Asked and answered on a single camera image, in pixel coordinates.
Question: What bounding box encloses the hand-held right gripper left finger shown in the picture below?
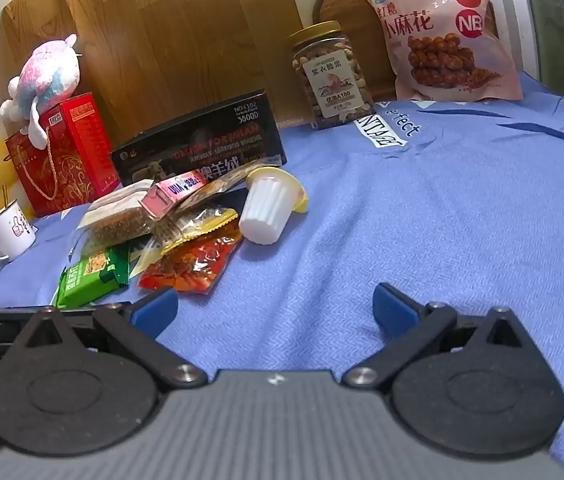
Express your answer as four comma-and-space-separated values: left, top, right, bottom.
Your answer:
0, 287, 210, 392

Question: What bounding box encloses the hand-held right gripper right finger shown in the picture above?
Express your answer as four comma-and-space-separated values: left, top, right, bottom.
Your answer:
342, 282, 545, 392

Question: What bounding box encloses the red spicy snack packet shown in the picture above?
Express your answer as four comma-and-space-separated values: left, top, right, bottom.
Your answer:
137, 230, 244, 295

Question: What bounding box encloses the green snack packet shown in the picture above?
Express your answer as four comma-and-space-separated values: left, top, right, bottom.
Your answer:
56, 245, 130, 310

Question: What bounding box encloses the yellow-edged clear snack packet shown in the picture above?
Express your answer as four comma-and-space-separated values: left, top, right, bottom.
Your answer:
154, 207, 240, 256

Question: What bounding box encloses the clear packet of brown snack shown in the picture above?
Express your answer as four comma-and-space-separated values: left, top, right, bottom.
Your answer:
79, 185, 155, 247

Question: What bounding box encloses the pink candy packet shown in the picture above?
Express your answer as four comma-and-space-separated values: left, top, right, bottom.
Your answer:
141, 170, 208, 221

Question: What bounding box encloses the white jelly cup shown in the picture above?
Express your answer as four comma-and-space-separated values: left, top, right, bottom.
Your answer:
238, 177, 293, 246

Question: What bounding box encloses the yellow jelly cup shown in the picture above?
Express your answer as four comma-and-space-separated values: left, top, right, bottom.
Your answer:
246, 166, 309, 215

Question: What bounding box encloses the black cardboard box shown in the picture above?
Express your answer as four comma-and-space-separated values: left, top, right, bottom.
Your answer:
111, 89, 288, 188

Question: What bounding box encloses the pink bag of twisted snacks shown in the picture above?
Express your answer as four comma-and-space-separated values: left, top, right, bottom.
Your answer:
355, 0, 524, 102

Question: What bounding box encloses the blue printed cloth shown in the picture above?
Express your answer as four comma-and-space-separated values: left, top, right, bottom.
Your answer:
0, 71, 564, 480

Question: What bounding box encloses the white enamel mug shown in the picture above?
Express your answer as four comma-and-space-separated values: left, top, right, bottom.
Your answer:
0, 200, 37, 262

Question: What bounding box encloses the red patterned box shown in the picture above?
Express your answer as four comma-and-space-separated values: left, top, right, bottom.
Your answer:
5, 92, 122, 218

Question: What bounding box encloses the yellow plush toy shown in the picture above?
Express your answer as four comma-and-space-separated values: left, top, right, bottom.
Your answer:
0, 137, 35, 221

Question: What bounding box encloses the clear jar of nuts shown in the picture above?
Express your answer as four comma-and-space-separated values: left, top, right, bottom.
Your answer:
287, 21, 377, 131

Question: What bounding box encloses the pink and blue plush toy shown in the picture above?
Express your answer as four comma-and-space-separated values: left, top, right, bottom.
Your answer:
0, 34, 83, 150

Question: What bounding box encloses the wooden board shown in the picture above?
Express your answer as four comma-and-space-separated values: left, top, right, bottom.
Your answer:
0, 0, 313, 146

